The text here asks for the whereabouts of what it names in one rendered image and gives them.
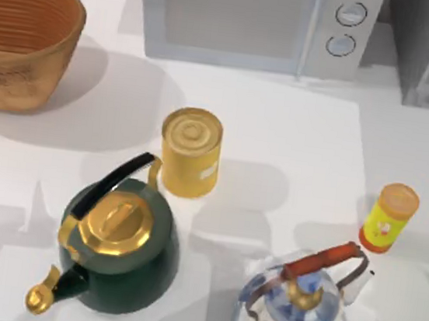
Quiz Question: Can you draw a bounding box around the yellow can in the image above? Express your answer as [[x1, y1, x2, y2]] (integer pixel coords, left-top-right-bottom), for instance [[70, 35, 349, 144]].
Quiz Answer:
[[154, 103, 228, 203]]

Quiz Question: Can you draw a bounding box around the green and gold kettle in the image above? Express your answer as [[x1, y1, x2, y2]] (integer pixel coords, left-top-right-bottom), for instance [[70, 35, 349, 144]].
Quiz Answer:
[[23, 140, 193, 321]]

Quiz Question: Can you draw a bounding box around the pale microwave oven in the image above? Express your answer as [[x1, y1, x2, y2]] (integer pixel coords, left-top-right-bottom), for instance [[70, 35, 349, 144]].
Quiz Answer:
[[129, 0, 386, 87]]

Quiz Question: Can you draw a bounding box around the microwave knob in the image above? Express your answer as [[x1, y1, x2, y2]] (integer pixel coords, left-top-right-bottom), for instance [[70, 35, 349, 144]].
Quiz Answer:
[[334, 0, 370, 29], [323, 31, 358, 60]]

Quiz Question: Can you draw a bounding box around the blue and white porcelain kettle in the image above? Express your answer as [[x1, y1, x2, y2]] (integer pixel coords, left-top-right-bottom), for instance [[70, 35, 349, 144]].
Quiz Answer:
[[232, 229, 379, 321]]

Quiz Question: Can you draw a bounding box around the yellow and orange bottle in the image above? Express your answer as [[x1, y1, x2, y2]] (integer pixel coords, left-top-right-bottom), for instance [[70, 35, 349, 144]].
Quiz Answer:
[[356, 179, 423, 258]]

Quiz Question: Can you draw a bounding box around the brown wicker basket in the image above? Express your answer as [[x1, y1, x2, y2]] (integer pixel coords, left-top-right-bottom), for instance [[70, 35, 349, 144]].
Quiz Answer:
[[0, 0, 89, 121]]

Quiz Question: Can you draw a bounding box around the microwave door handle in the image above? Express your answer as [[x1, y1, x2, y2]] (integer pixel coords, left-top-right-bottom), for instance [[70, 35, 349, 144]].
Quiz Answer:
[[295, 0, 322, 83]]

